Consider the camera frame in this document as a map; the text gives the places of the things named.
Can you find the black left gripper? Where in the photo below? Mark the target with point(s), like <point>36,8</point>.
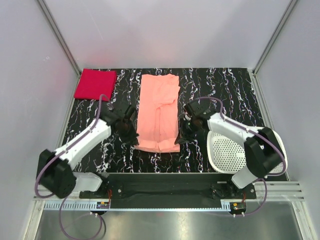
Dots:
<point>132,138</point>

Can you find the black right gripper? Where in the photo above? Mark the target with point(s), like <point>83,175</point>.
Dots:
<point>186,137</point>

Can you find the salmon pink t shirt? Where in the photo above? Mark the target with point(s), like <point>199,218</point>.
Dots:
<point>157,119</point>

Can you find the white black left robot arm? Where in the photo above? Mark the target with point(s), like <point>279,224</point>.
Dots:
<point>55,170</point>

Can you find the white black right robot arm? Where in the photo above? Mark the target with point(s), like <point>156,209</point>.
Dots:
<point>238,132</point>

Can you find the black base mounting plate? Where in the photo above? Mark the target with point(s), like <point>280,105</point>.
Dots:
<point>187,189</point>

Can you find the white perforated plastic basket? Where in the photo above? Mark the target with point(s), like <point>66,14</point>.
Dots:
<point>227,155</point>

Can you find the folded red t shirt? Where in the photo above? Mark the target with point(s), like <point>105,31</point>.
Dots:
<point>93,83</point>

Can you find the white slotted cable duct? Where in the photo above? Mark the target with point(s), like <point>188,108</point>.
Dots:
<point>92,205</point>

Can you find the left aluminium frame post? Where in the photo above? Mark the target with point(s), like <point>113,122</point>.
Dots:
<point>44,8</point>

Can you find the aluminium frame post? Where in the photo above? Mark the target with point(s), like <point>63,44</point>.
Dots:
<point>44,8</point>
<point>281,24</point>

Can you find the right aluminium frame post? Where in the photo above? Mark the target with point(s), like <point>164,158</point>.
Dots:
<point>281,24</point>

